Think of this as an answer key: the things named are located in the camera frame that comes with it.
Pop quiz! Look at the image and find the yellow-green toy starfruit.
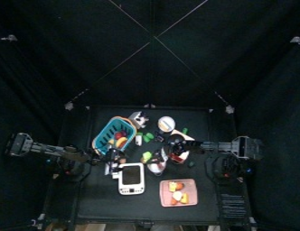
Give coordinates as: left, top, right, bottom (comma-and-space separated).
140, 151, 153, 163

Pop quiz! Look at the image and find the red white toy piece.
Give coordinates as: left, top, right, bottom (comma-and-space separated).
168, 150, 191, 165

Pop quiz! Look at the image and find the white toy bowl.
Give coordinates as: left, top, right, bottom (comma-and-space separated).
145, 156, 168, 177

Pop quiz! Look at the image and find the white kitchen scale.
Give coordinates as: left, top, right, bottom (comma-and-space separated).
117, 162, 145, 196

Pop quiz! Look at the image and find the beige wooden board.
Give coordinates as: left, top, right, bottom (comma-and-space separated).
170, 129, 195, 143

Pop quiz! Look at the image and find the yellow orange toy fruit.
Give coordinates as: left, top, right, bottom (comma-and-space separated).
113, 136, 129, 149

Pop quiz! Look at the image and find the teal basket orange rim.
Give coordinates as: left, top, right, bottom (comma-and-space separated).
91, 115, 139, 156

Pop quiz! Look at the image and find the red toy apple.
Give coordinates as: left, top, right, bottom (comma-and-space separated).
113, 130, 128, 140

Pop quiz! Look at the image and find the green toy pepper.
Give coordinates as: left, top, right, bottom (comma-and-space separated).
141, 132, 155, 143

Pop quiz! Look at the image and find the white round plate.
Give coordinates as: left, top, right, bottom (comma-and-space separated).
156, 115, 176, 134

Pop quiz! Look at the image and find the pink tray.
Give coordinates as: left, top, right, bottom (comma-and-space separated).
157, 178, 199, 208

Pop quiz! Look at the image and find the white toy egg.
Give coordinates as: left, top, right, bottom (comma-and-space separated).
171, 190, 183, 202

